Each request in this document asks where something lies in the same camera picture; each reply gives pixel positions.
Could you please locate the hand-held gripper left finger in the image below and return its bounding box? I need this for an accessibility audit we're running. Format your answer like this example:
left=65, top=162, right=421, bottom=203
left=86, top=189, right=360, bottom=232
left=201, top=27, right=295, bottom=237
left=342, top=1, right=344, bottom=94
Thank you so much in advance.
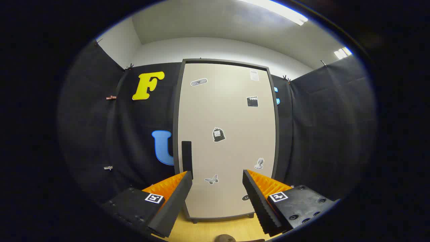
left=101, top=171, right=193, bottom=238

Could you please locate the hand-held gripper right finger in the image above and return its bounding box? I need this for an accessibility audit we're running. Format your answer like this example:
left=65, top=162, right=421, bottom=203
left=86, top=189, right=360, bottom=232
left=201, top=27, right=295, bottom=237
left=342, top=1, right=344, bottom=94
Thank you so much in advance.
left=243, top=169, right=338, bottom=237

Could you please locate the grey shoe cabinet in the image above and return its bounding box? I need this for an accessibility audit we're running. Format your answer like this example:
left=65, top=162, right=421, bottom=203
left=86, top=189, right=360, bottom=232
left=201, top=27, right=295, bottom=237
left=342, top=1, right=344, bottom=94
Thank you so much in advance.
left=172, top=58, right=280, bottom=224

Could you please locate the beige shoe cabinet door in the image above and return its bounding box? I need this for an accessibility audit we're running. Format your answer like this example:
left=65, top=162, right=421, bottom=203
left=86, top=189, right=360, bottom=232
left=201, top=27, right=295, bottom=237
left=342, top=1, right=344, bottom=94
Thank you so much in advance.
left=177, top=63, right=276, bottom=219

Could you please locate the black backdrop cloth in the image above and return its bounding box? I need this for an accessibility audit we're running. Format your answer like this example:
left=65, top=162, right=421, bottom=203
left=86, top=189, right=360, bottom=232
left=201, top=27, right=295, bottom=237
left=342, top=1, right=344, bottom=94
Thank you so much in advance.
left=57, top=39, right=377, bottom=205

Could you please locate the small ceiling light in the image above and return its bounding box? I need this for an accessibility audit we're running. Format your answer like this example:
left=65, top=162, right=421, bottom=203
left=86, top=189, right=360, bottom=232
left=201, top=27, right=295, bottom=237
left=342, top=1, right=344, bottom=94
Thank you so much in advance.
left=334, top=47, right=352, bottom=60

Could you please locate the long ceiling light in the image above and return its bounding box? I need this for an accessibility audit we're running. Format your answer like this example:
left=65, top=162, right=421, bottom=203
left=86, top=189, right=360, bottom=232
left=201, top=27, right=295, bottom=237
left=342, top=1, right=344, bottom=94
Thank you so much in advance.
left=239, top=0, right=308, bottom=26

